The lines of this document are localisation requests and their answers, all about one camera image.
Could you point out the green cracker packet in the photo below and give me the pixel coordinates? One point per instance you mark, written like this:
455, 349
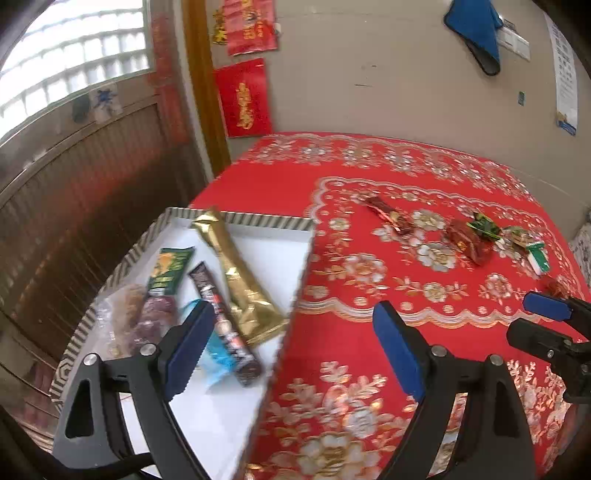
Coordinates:
168, 270

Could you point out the blue paper cutout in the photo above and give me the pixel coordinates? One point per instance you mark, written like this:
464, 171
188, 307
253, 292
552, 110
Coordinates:
106, 99

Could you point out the red and gold wall poster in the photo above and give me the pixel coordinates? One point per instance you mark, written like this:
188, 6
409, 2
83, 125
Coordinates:
242, 99

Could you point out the gold foil snack packet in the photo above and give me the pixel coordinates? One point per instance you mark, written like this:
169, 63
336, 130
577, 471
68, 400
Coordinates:
240, 286

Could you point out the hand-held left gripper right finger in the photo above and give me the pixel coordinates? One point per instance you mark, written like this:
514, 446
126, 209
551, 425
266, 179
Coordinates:
399, 350

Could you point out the red couplet strip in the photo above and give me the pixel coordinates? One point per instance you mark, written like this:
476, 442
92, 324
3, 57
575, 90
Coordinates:
168, 92

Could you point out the dark paper cutout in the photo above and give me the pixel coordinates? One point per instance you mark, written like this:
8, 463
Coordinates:
81, 108

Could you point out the red floral tablecloth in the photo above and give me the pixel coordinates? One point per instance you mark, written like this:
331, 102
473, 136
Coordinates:
277, 184

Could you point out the white wall calendar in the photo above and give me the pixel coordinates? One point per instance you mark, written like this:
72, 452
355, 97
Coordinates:
565, 74

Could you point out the white wall switch plate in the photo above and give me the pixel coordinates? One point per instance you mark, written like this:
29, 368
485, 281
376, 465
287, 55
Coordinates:
515, 39

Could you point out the blue and clear snack bag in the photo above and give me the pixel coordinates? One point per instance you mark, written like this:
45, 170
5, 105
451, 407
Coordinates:
219, 357

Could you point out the striped cardboard box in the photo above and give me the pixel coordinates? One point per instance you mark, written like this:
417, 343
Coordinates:
272, 258

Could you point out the glass block window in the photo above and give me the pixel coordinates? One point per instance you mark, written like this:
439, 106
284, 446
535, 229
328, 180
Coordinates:
69, 50

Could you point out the wooden door frame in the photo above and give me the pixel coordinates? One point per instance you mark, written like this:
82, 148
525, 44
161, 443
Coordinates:
203, 92

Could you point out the green and beige candy packet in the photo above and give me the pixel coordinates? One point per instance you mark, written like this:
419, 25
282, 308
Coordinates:
517, 237

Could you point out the clear bag of red dates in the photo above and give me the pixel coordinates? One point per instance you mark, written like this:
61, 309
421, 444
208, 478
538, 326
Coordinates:
147, 318

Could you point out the small green candy packet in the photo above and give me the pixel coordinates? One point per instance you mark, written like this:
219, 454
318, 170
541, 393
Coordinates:
485, 227

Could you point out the long black snack packet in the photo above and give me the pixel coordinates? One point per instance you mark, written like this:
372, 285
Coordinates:
221, 314

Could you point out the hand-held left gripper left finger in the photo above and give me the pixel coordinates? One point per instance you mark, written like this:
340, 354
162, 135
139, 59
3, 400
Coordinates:
189, 350

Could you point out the floral seat cushion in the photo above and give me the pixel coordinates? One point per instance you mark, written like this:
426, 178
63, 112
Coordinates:
582, 251

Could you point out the small red wrapped candy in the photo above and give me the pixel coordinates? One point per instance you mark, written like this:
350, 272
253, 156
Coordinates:
556, 288

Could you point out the green and white snack packet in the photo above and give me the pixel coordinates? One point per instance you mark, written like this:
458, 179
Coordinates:
538, 261

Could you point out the blue hanging cloth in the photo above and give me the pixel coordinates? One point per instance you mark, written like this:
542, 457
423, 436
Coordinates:
475, 27

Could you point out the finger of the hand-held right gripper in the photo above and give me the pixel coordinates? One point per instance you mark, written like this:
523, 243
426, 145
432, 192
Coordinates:
547, 304
535, 337

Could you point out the red wall decoration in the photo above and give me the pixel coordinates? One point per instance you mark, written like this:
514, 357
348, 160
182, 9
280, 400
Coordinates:
249, 27

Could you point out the brown wooden door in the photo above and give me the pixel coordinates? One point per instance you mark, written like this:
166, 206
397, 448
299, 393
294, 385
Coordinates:
92, 198

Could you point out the long dark red bar packet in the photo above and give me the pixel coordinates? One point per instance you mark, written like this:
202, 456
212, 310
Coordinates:
390, 214

